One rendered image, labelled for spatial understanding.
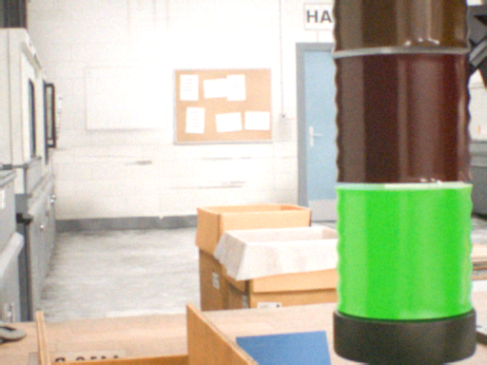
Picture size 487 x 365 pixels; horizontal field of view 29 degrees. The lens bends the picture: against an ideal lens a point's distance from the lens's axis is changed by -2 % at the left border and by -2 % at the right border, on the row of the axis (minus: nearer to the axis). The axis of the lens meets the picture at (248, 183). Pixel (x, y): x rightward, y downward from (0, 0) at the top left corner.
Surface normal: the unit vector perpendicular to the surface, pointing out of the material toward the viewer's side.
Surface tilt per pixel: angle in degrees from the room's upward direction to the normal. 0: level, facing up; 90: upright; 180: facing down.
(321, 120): 90
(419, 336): 90
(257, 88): 90
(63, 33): 90
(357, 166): 104
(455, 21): 76
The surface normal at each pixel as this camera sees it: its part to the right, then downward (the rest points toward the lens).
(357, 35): -0.74, 0.30
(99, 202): 0.18, 0.05
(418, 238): 0.05, 0.29
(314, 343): 0.18, -0.46
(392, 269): -0.33, -0.18
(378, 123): -0.44, 0.30
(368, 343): -0.58, 0.06
